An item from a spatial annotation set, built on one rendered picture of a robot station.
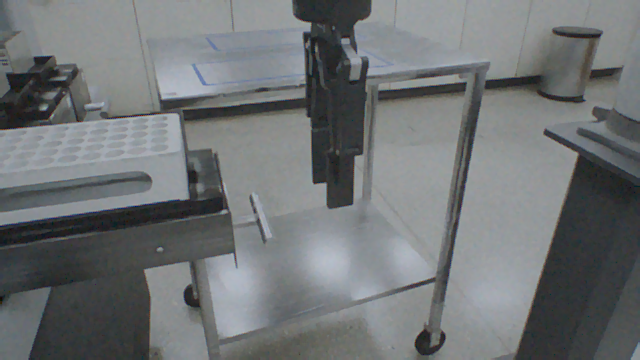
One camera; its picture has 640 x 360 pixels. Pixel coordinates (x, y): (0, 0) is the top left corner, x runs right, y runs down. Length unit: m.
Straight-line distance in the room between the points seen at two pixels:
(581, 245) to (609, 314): 0.14
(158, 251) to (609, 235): 0.78
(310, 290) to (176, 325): 0.52
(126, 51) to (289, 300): 2.01
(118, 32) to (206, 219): 2.39
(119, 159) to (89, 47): 2.41
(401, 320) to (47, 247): 1.15
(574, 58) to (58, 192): 3.28
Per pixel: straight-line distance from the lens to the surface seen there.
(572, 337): 1.12
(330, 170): 0.47
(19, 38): 0.95
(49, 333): 0.61
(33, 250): 0.45
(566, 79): 3.53
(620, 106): 0.94
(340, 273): 1.15
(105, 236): 0.44
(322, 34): 0.45
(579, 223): 1.01
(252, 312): 1.06
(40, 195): 0.52
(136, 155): 0.42
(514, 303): 1.60
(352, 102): 0.41
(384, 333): 1.40
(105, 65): 2.82
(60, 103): 0.79
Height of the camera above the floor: 1.03
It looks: 29 degrees down
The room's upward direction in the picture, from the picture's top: straight up
